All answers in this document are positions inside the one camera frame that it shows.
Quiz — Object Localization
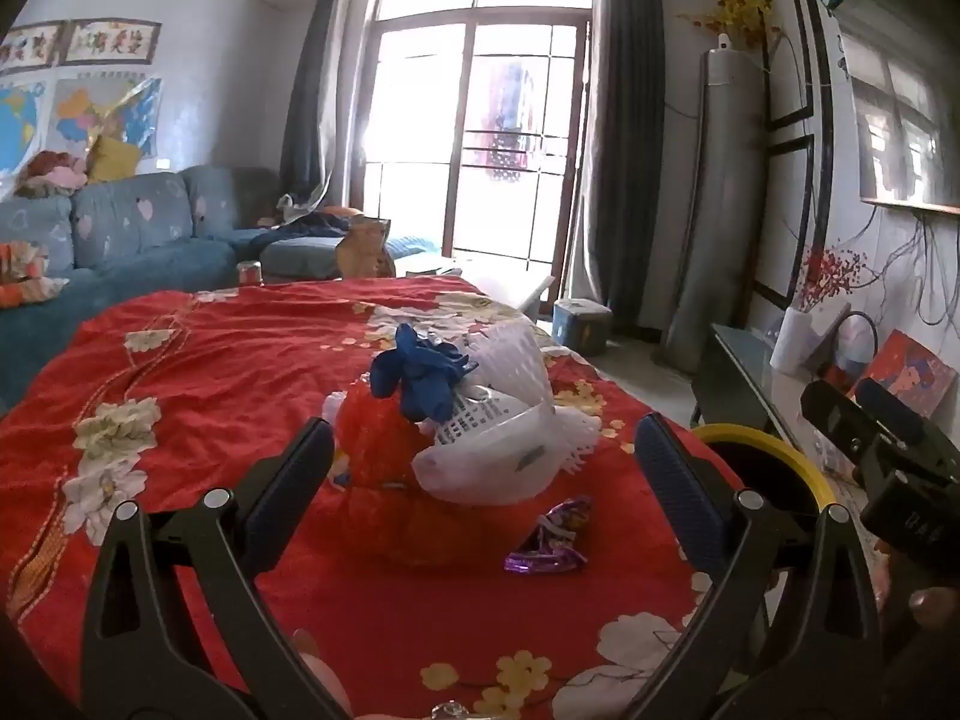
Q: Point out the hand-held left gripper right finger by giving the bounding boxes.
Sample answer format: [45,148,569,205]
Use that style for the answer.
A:
[634,412,886,720]

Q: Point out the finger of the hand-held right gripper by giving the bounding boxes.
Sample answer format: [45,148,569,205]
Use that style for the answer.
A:
[799,380,884,466]
[853,377,931,447]

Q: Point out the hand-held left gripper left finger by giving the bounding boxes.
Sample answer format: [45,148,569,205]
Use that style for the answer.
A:
[79,416,353,720]

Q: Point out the yellow rimmed bin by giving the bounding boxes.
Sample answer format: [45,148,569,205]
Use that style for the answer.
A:
[688,424,835,691]

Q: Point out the red plastic bag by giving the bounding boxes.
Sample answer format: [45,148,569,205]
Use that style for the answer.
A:
[330,382,511,567]

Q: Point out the purple candy wrapper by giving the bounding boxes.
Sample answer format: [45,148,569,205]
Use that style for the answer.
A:
[504,496,593,575]

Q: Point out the blue rubber glove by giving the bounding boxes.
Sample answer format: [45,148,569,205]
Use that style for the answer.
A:
[370,324,481,421]

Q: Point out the white printed plastic bag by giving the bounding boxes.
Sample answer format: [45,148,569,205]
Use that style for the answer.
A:
[412,382,571,505]

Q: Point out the person's right hand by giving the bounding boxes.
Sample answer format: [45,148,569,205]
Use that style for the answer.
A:
[874,566,960,642]

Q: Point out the person's left hand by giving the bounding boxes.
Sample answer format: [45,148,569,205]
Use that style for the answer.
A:
[291,626,481,720]

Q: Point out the red portrait painting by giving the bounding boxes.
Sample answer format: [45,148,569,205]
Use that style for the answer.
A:
[847,328,960,421]

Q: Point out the pale purple box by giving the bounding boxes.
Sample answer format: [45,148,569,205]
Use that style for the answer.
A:
[806,300,852,372]

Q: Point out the glass top cabinet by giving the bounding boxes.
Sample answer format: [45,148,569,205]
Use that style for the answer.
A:
[690,322,863,481]

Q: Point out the red floral blanket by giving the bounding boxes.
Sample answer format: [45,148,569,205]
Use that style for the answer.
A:
[0,275,751,720]

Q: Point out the blue storage stool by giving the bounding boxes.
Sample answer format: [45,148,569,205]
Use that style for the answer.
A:
[553,298,612,357]

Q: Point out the brown paper bag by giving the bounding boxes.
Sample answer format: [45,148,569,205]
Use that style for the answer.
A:
[335,216,396,278]

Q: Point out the silver standing air conditioner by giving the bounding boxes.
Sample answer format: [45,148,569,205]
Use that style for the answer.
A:
[664,45,773,376]

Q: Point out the white coffee table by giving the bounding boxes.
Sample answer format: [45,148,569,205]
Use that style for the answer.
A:
[394,255,556,323]

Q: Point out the dark clothes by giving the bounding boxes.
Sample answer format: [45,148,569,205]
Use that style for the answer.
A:
[255,202,361,241]

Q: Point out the blue patterned sofa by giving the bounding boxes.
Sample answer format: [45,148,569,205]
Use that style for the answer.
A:
[0,165,443,406]

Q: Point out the orange floral cushion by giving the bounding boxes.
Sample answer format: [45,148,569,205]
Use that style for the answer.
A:
[0,240,70,308]

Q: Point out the grey curtain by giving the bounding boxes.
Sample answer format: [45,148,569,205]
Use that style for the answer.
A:
[566,0,668,331]
[281,0,376,211]

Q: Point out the yellow pillow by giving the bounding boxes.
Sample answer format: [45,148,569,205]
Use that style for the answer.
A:
[86,133,143,182]

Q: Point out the glass balcony door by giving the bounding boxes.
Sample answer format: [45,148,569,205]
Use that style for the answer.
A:
[352,0,601,278]

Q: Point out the pile of clothes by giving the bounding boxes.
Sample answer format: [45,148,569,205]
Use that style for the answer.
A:
[15,151,89,200]

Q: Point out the hanging laundry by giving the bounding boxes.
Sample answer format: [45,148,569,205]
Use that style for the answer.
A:
[484,60,537,181]

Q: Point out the yellow artificial flowers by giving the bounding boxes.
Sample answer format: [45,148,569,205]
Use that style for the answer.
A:
[679,0,781,53]

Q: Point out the colourful country map poster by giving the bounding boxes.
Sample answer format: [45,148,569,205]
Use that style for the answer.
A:
[51,75,162,158]

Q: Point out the world map poster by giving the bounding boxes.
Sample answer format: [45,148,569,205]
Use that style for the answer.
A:
[0,82,47,177]

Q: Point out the framed floral picture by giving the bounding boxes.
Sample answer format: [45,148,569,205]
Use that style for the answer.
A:
[64,19,162,65]
[0,21,65,74]

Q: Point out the basket with black handle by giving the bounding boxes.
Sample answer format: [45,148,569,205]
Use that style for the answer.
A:
[821,311,880,395]

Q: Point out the hanging television cables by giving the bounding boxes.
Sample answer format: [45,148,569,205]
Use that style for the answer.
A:
[862,210,960,316]

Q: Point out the wall mounted television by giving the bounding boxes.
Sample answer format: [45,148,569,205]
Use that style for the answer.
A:
[825,0,960,215]

